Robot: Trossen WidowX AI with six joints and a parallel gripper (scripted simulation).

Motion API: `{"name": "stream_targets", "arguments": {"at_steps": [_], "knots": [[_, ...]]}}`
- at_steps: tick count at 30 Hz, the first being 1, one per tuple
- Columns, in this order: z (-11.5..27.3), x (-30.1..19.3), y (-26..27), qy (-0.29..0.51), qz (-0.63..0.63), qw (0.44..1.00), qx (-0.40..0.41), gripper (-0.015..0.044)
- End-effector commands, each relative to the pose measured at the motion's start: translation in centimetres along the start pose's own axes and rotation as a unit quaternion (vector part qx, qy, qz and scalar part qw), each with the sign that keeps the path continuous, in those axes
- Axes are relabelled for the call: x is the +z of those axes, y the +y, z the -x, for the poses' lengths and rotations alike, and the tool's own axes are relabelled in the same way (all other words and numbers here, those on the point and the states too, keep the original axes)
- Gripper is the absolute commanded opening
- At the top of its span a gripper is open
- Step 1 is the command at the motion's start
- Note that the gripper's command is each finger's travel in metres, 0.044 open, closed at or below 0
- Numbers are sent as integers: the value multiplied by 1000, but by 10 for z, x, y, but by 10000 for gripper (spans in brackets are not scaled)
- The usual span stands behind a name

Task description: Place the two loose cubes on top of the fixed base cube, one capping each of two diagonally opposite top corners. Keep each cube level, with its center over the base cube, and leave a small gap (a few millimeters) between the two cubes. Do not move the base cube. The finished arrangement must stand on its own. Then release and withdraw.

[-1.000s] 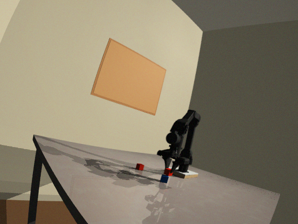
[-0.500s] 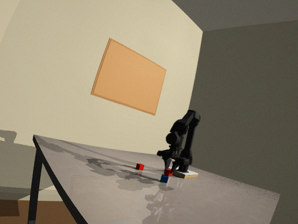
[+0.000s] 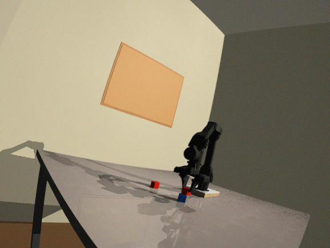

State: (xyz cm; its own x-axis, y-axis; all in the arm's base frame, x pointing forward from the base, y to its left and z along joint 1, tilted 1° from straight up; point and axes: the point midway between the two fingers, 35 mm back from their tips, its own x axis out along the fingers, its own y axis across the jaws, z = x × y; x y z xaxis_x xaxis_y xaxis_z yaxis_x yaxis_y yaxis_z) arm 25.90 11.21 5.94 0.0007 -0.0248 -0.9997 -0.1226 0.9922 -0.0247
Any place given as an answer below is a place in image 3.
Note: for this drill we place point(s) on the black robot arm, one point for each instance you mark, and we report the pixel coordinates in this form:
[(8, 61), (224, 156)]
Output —
[(207, 137)]

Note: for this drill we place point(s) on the red cube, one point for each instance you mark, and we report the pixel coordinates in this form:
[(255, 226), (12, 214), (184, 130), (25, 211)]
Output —
[(185, 191), (154, 184)]

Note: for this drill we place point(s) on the blue cube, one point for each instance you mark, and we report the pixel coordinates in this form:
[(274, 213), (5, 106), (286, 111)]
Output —
[(182, 198)]

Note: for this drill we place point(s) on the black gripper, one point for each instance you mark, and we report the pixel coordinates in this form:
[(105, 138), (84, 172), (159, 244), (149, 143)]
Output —
[(198, 177)]

